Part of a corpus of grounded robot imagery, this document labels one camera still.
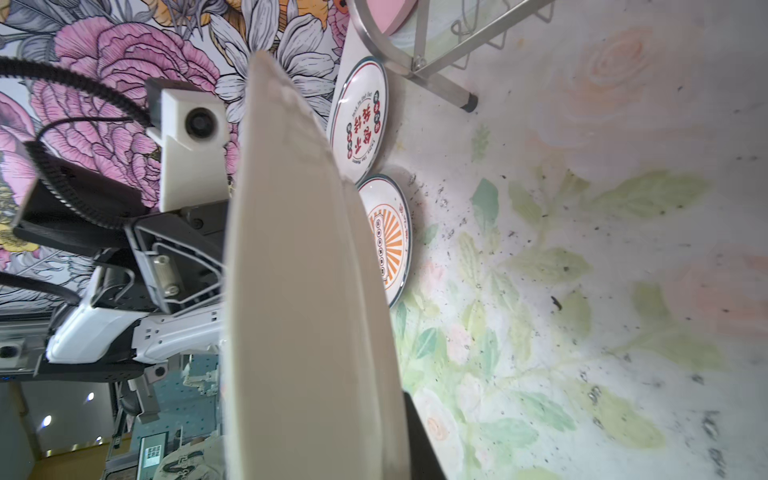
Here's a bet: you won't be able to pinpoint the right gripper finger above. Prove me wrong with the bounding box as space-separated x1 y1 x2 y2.
403 391 447 480

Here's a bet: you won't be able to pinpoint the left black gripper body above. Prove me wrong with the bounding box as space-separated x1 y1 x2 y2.
12 159 229 314

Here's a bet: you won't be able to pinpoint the cream plate floral pattern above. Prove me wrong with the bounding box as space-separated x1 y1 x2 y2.
220 52 411 479

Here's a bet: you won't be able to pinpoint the white plate orange sunburst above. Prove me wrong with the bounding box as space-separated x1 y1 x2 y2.
358 175 413 307

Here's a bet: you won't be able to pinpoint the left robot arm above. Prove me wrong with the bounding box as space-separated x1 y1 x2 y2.
1 156 229 382

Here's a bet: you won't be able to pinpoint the chrome two-tier dish rack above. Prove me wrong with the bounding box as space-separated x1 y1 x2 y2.
349 0 555 113

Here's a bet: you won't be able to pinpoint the white plate red characters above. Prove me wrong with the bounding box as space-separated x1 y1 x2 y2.
329 56 389 184

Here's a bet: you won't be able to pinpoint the pink round plate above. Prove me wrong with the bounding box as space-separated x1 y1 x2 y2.
367 0 417 35

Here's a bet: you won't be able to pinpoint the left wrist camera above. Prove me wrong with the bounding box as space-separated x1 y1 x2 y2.
145 78 230 213

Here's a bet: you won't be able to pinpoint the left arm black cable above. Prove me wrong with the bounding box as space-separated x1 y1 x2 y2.
0 55 157 232

